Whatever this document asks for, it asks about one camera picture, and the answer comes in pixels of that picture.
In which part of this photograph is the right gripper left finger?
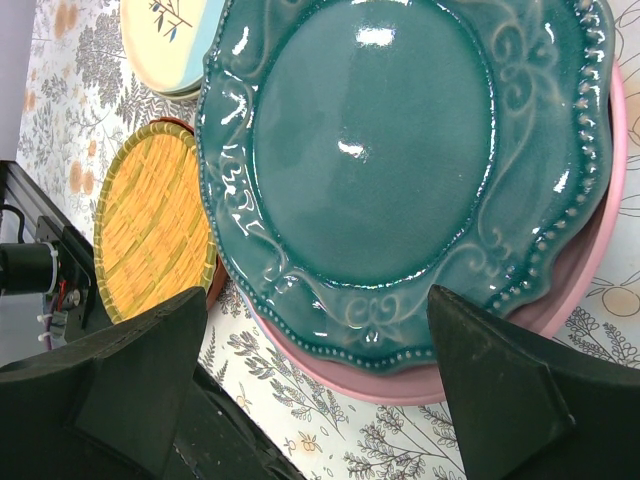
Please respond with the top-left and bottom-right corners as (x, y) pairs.
(1, 287), (207, 479)

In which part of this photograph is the floral table mat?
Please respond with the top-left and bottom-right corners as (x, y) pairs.
(17, 1), (639, 479)

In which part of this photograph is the woven bamboo tray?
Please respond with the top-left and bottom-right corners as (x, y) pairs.
(94, 119), (218, 323)

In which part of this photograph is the cream and blue plate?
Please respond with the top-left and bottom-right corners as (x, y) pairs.
(120, 0), (224, 96)

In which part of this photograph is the teal embossed plate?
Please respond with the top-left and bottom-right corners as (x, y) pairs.
(195, 1), (615, 375)

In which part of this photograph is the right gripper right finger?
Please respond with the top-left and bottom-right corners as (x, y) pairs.
(428, 285), (639, 479)

